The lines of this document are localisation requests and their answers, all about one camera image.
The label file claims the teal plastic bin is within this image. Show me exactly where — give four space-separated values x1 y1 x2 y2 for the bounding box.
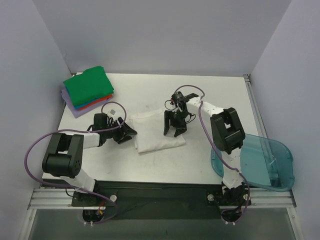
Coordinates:
211 134 295 192

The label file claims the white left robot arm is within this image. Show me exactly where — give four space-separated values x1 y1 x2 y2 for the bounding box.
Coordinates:
42 113 138 206

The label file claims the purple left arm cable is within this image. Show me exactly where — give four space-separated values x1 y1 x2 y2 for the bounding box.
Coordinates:
23 101 128 225

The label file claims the white t-shirt red print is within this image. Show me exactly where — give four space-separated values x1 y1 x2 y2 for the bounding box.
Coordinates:
129 108 186 154

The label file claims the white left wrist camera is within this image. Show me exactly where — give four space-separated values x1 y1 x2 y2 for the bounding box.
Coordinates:
107 109 117 118

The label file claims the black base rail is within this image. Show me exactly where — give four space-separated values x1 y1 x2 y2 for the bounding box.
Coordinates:
41 179 251 221

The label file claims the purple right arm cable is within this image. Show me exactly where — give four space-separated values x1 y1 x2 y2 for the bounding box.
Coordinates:
173 84 252 225

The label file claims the aluminium frame rail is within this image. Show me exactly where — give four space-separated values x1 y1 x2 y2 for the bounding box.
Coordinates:
23 73 304 240

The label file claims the orange folded t-shirt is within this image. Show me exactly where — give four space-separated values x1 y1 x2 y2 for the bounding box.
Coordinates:
84 94 113 105

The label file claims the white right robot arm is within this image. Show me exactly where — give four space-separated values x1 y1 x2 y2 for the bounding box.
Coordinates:
163 91 246 204

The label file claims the blue folded t-shirt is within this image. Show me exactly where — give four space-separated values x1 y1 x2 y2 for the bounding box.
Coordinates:
75 101 96 111

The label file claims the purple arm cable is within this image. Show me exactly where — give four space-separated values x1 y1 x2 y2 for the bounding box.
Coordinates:
23 101 128 225
173 84 252 225

